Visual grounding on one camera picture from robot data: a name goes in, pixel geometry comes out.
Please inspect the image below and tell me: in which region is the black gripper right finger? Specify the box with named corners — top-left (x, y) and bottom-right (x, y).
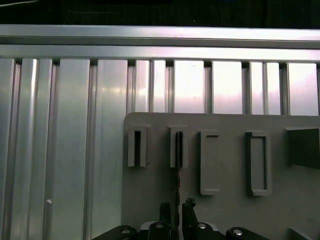
top-left (181, 197), bottom-right (276, 240)

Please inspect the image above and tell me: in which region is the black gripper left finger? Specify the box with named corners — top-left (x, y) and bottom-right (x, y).
top-left (91, 201), bottom-right (174, 240)

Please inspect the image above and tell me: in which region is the grey parts rack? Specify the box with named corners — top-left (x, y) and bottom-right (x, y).
top-left (120, 111), bottom-right (320, 240)

